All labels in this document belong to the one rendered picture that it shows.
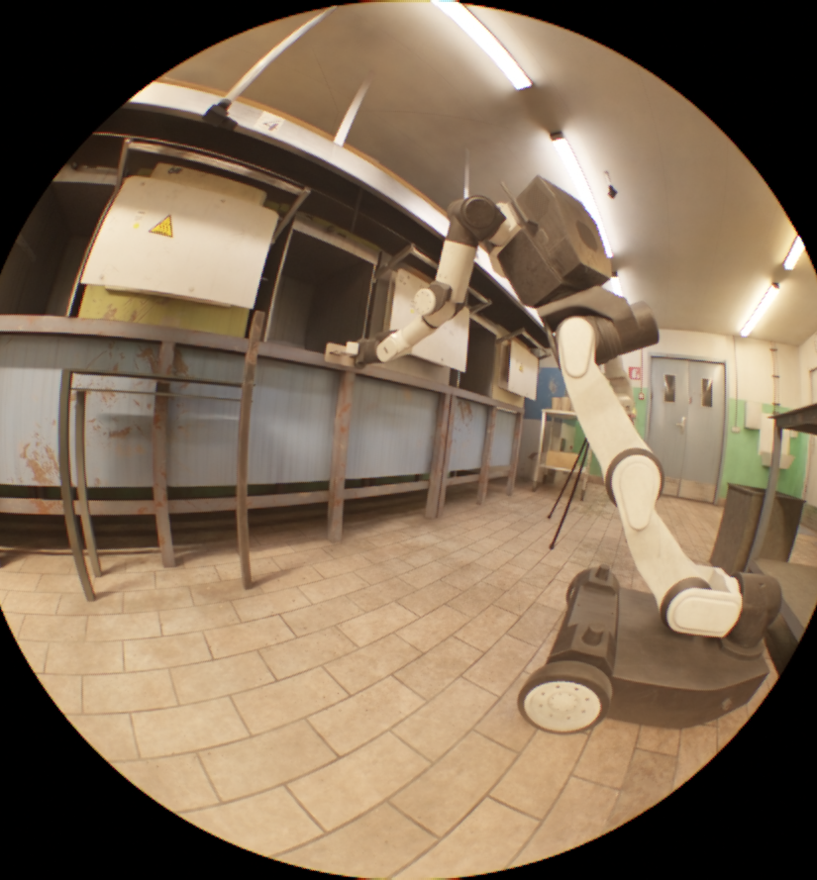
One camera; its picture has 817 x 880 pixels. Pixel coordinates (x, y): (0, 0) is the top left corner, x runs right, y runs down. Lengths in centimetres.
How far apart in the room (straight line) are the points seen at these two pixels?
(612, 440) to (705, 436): 439
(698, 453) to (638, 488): 438
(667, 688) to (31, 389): 188
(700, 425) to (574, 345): 443
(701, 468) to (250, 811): 518
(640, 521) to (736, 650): 49
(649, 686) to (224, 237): 163
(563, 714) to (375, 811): 41
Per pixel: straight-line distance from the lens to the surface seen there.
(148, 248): 110
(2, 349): 140
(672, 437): 497
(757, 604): 92
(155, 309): 115
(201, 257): 108
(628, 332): 76
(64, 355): 126
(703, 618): 83
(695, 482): 505
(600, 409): 72
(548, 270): 78
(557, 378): 416
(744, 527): 186
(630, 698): 77
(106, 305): 118
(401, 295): 144
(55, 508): 132
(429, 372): 171
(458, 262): 82
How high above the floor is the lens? 62
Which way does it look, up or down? 4 degrees down
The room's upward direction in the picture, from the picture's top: 6 degrees clockwise
